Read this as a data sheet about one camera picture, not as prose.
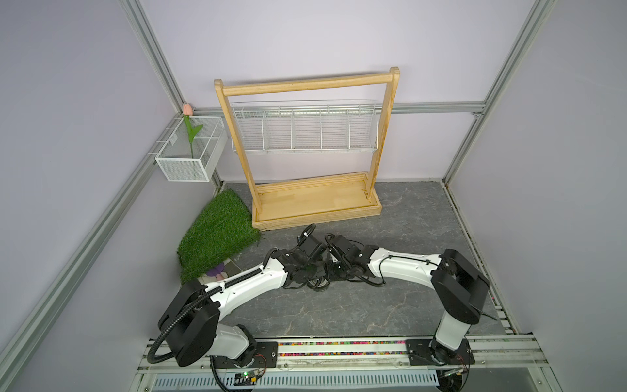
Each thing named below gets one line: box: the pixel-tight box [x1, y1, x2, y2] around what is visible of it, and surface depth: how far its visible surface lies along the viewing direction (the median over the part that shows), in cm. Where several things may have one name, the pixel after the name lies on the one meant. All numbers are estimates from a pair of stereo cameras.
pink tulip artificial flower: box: [182, 102, 204, 159], surface depth 92 cm
